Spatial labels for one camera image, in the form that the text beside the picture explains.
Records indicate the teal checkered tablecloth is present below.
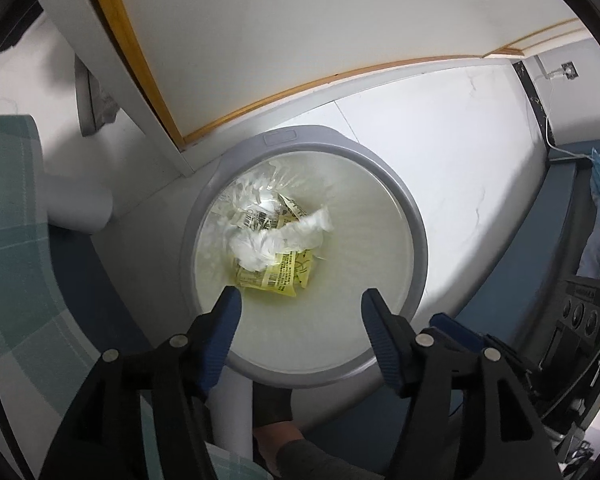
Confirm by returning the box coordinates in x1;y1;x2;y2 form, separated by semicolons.
0;115;264;479

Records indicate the grey round trash bin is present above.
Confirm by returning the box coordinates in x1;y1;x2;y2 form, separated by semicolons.
181;125;428;388

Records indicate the dark sleeve forearm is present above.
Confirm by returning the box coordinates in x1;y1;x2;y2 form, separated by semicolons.
251;383;382;480

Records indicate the yellow snack bag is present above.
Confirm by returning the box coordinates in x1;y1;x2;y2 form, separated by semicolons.
235;249;313;297

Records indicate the white table leg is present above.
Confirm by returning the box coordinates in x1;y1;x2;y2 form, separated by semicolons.
208;367;253;460

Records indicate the crumpled white tissue paper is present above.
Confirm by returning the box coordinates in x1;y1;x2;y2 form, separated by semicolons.
227;206;334;272

